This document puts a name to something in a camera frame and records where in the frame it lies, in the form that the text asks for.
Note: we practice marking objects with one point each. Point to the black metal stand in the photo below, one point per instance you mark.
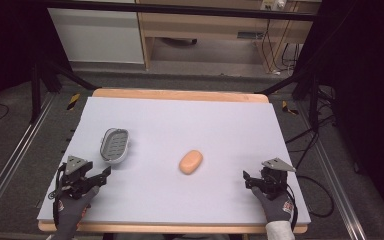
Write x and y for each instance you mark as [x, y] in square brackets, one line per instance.
[46, 80]
[308, 90]

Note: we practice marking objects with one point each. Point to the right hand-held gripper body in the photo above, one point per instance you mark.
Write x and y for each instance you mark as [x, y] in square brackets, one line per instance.
[275, 176]

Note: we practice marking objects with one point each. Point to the white power strip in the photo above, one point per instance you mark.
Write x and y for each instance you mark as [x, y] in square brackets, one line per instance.
[274, 4]

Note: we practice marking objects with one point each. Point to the metal floor rail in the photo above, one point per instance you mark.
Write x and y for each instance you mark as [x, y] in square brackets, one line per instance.
[10, 156]
[336, 180]

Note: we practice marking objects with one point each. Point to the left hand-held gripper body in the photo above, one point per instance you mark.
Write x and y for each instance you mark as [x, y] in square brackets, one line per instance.
[76, 178]

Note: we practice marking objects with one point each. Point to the grey oval soap dish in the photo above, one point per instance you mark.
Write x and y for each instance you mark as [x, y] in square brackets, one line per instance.
[114, 145]

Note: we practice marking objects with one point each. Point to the black crossbar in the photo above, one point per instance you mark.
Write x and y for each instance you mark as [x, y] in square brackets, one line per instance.
[180, 9]

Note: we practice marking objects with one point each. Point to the white cabinet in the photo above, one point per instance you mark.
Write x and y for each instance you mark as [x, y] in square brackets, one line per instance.
[100, 36]

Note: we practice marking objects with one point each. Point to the wooden table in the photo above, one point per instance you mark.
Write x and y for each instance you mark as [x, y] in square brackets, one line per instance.
[180, 95]

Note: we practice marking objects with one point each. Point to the yellow black floor marker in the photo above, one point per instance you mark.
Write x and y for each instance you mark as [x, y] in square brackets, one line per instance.
[288, 108]
[73, 101]

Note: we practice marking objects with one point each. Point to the white foam board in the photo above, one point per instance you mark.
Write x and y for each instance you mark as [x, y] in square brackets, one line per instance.
[186, 133]

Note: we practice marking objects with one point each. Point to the person's left hand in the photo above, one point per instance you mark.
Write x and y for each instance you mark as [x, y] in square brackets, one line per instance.
[70, 210]

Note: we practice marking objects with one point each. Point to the orange bread roll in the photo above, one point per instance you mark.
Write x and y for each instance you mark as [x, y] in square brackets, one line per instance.
[191, 162]

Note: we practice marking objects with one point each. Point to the person's right hand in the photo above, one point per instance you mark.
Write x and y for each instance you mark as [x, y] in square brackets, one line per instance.
[274, 207]

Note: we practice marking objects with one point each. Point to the wooden desk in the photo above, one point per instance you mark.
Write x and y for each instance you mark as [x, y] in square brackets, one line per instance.
[213, 28]

